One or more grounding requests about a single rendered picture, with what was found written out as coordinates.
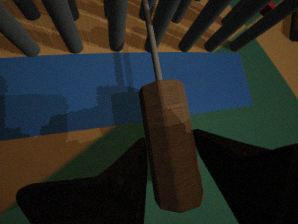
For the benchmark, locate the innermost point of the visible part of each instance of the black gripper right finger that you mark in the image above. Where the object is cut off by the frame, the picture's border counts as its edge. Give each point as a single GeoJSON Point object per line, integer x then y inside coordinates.
{"type": "Point", "coordinates": [257, 183]}

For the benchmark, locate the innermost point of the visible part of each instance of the blue tape strip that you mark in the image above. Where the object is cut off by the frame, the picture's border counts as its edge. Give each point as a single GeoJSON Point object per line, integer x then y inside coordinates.
{"type": "Point", "coordinates": [48, 94]}

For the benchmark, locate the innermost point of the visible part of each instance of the brown-handled metal rod tool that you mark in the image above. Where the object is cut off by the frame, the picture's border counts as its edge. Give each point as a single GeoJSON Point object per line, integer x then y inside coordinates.
{"type": "Point", "coordinates": [172, 155]}

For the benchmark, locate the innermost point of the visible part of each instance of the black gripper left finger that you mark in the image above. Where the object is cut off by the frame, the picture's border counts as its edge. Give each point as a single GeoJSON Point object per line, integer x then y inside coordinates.
{"type": "Point", "coordinates": [117, 195]}

